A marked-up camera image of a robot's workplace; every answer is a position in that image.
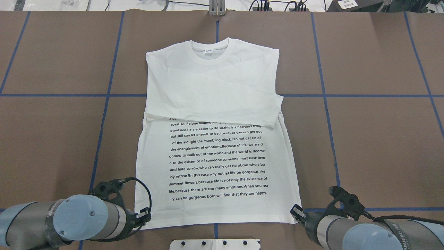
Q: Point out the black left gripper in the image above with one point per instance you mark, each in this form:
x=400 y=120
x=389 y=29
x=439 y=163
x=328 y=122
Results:
x=132 y=218

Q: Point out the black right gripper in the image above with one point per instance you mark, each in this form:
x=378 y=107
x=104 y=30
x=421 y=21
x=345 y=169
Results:
x=309 y=219

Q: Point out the white long-sleeve printed shirt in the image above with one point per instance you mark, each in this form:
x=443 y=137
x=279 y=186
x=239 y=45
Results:
x=214 y=147

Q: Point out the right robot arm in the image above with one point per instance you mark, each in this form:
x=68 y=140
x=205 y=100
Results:
x=337 y=229

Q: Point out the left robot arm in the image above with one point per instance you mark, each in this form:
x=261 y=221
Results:
x=51 y=225

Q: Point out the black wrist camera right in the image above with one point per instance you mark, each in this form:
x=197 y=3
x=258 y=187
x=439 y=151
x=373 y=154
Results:
x=344 y=204

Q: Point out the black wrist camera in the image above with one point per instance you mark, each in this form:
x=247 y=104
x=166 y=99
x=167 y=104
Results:
x=344 y=204
x=110 y=190

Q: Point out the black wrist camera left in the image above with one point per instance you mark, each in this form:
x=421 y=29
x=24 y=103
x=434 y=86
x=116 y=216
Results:
x=110 y=190

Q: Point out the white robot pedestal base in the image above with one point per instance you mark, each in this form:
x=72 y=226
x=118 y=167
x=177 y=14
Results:
x=215 y=244

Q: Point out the aluminium frame post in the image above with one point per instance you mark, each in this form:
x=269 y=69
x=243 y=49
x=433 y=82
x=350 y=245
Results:
x=217 y=8

